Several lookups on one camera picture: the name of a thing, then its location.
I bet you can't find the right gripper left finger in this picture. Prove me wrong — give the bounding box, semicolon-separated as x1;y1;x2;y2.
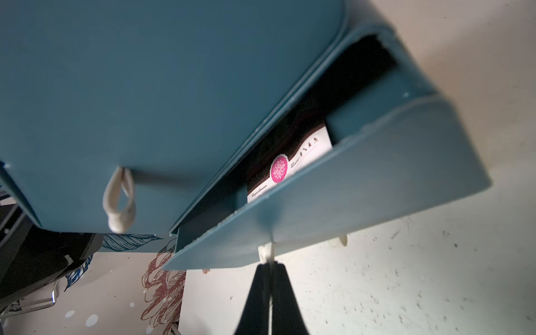
234;263;272;335

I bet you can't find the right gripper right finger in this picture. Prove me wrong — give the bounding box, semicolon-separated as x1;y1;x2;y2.
272;262;309;335

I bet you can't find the chrysanthemum seed bag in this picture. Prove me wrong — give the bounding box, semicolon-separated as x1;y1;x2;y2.
247;98;332;202

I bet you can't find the teal drawer cabinet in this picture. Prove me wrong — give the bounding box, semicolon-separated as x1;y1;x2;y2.
0;0;420;237

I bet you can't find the teal top drawer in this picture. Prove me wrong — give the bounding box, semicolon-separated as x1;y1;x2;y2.
1;1;348;235

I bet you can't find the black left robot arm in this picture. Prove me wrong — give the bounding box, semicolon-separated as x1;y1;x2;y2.
1;205;104;309

